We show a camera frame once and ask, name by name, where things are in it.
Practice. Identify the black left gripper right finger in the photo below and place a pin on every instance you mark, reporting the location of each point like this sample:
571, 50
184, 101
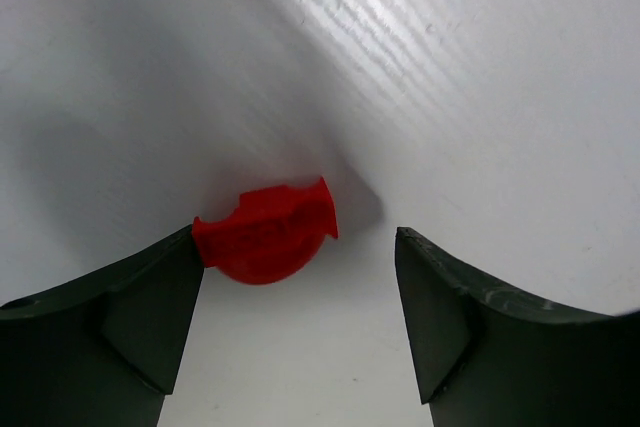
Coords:
487, 353

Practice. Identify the round red lego piece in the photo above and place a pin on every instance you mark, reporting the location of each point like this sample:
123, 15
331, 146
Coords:
272, 233

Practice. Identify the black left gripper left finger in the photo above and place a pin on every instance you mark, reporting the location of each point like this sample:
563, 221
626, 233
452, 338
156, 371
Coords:
103, 349

